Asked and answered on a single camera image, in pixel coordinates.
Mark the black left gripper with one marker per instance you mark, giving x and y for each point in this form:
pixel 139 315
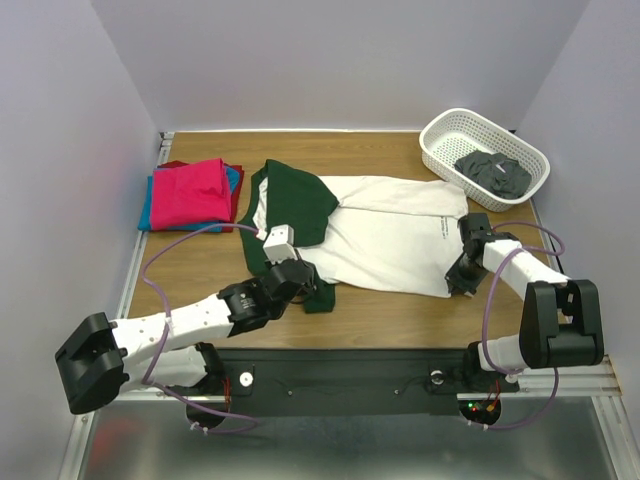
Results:
pixel 308 286

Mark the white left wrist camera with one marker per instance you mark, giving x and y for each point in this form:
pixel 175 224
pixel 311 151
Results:
pixel 278 244

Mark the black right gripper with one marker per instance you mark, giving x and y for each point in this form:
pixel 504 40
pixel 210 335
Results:
pixel 460 279

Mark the grey t-shirt in basket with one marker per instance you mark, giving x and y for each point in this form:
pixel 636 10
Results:
pixel 496 173

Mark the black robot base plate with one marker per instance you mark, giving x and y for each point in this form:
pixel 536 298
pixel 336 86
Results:
pixel 333 382

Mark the aluminium frame rail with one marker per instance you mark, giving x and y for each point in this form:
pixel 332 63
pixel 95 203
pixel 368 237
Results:
pixel 582 436

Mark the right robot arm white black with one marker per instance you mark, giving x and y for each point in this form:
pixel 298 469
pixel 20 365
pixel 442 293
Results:
pixel 561 319

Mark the white and green t-shirt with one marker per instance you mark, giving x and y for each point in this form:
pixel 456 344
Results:
pixel 372 232

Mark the dark red folded t-shirt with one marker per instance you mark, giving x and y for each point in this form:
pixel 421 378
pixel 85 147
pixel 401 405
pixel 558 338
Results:
pixel 235 176

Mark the white perforated laundry basket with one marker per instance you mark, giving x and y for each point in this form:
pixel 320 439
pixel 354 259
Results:
pixel 458 132

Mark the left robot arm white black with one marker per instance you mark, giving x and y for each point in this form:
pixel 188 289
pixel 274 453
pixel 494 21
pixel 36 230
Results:
pixel 104 357

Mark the pink folded t-shirt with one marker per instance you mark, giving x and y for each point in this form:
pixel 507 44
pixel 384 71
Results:
pixel 192 194

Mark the blue folded t-shirt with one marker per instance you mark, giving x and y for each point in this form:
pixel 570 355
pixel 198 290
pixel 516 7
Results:
pixel 144 223

